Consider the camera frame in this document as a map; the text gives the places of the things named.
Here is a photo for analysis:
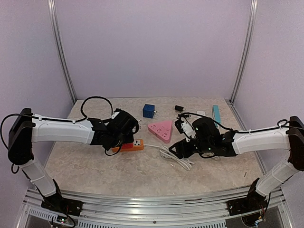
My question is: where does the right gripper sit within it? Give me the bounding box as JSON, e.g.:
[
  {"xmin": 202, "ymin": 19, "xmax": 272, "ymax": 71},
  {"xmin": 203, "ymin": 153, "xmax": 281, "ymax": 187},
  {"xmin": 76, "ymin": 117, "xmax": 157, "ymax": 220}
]
[{"xmin": 169, "ymin": 137, "xmax": 213, "ymax": 159}]

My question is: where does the pink triangular power strip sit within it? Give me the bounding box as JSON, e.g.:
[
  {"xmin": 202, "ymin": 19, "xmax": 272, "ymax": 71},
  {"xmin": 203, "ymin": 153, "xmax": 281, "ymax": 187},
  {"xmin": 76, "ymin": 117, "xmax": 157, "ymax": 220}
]
[{"xmin": 148, "ymin": 120, "xmax": 173, "ymax": 143}]

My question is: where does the black power adapter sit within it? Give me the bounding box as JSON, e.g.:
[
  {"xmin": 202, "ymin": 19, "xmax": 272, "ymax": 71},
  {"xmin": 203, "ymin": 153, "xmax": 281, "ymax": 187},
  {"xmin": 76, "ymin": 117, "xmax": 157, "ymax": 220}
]
[{"xmin": 174, "ymin": 105, "xmax": 184, "ymax": 112}]

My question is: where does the white USB charger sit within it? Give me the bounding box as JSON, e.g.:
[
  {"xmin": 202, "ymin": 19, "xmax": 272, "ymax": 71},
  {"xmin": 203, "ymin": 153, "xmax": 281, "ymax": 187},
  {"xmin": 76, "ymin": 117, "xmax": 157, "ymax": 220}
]
[{"xmin": 197, "ymin": 111, "xmax": 206, "ymax": 116}]

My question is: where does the orange power strip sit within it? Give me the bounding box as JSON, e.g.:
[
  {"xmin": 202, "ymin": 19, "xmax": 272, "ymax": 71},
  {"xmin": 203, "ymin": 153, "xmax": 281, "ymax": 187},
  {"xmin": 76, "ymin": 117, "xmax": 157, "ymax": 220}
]
[{"xmin": 120, "ymin": 139, "xmax": 144, "ymax": 152}]

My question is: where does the blue cube socket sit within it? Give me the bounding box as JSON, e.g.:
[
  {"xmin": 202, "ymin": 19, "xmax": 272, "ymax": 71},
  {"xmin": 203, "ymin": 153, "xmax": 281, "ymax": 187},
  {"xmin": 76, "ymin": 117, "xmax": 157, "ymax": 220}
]
[{"xmin": 142, "ymin": 104, "xmax": 157, "ymax": 119}]

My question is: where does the teal power strip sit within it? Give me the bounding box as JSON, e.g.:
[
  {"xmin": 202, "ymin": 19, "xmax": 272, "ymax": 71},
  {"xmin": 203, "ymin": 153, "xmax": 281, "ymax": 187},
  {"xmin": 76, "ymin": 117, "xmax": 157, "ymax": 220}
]
[{"xmin": 212, "ymin": 105, "xmax": 221, "ymax": 128}]

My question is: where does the red cube socket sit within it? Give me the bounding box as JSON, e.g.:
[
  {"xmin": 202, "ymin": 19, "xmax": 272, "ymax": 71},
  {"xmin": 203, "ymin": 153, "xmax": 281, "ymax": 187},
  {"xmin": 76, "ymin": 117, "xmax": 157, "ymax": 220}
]
[{"xmin": 122, "ymin": 142, "xmax": 133, "ymax": 149}]

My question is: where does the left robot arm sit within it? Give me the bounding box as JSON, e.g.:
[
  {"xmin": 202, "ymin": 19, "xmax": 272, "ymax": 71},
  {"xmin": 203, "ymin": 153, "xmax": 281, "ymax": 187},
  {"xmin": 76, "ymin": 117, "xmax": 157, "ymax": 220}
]
[{"xmin": 1, "ymin": 108, "xmax": 140, "ymax": 214}]

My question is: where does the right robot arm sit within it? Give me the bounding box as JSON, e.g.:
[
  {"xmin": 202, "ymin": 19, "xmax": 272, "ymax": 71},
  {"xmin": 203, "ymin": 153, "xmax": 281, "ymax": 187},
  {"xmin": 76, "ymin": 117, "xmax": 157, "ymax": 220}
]
[{"xmin": 169, "ymin": 113, "xmax": 304, "ymax": 216}]

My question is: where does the white cable of orange strip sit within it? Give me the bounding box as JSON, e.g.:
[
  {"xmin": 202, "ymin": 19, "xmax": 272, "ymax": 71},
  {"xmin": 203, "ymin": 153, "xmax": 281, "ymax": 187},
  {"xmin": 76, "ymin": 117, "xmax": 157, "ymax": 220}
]
[{"xmin": 143, "ymin": 143, "xmax": 194, "ymax": 171}]

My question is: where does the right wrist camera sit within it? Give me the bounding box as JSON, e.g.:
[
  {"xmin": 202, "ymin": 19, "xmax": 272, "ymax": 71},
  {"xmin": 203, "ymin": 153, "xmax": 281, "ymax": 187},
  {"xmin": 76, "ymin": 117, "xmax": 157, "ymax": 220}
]
[{"xmin": 174, "ymin": 119, "xmax": 196, "ymax": 142}]

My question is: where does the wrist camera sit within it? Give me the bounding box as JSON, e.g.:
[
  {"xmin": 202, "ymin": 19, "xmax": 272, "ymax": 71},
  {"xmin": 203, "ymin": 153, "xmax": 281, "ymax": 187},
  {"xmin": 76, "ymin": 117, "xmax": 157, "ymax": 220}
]
[
  {"xmin": 111, "ymin": 108, "xmax": 124, "ymax": 119},
  {"xmin": 174, "ymin": 119, "xmax": 196, "ymax": 142}
]

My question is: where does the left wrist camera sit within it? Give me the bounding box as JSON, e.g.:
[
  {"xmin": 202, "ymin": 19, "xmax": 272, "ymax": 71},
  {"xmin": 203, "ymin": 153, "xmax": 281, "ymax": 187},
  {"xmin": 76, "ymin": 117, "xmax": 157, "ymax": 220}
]
[{"xmin": 111, "ymin": 108, "xmax": 124, "ymax": 119}]

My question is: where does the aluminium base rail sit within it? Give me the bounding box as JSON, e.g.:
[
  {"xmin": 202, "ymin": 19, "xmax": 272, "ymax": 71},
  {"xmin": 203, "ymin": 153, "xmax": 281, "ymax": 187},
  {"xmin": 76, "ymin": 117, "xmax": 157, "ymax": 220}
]
[{"xmin": 13, "ymin": 187, "xmax": 295, "ymax": 228}]

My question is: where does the right aluminium frame post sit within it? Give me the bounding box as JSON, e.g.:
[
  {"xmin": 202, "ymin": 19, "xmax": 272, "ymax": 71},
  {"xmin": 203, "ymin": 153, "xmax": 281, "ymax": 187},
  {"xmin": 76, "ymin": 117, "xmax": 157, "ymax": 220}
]
[{"xmin": 230, "ymin": 0, "xmax": 258, "ymax": 105}]

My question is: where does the aluminium frame post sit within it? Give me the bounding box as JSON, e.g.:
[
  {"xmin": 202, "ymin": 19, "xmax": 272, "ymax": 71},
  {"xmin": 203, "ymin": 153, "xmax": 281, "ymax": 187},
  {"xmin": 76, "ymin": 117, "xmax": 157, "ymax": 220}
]
[
  {"xmin": 230, "ymin": 0, "xmax": 258, "ymax": 105},
  {"xmin": 47, "ymin": 0, "xmax": 77, "ymax": 104}
]

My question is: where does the left aluminium frame post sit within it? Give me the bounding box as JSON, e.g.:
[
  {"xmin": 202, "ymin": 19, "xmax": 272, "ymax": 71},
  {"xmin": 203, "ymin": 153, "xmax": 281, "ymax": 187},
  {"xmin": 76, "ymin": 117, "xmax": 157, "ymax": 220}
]
[{"xmin": 47, "ymin": 0, "xmax": 77, "ymax": 104}]

